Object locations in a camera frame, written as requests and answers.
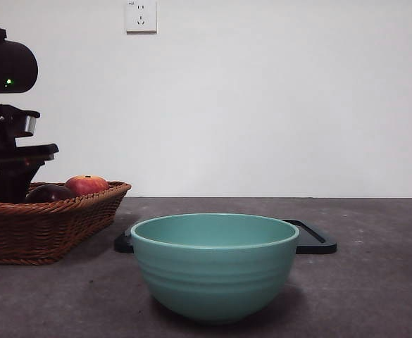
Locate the white wall socket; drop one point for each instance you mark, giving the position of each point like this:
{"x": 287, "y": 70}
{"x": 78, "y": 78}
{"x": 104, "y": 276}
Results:
{"x": 141, "y": 17}

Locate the brown wicker basket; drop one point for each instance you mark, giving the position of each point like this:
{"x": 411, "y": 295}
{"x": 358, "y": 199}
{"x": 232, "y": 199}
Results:
{"x": 50, "y": 232}

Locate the black rectangular tray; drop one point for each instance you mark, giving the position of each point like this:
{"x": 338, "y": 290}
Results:
{"x": 315, "y": 245}

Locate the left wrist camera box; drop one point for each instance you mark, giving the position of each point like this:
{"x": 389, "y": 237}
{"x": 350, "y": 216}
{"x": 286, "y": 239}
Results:
{"x": 30, "y": 125}

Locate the dark red apple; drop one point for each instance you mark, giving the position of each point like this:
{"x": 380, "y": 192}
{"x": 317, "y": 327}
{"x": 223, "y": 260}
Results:
{"x": 50, "y": 193}

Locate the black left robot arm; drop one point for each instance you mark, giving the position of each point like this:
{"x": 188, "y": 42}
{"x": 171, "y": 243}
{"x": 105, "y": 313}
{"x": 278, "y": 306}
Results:
{"x": 12, "y": 63}

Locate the teal bowl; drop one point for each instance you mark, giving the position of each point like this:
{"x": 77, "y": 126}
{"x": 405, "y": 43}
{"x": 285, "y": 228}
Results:
{"x": 212, "y": 281}

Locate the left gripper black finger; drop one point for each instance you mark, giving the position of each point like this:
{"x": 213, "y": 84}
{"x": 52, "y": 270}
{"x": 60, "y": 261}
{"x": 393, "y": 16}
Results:
{"x": 10, "y": 186}

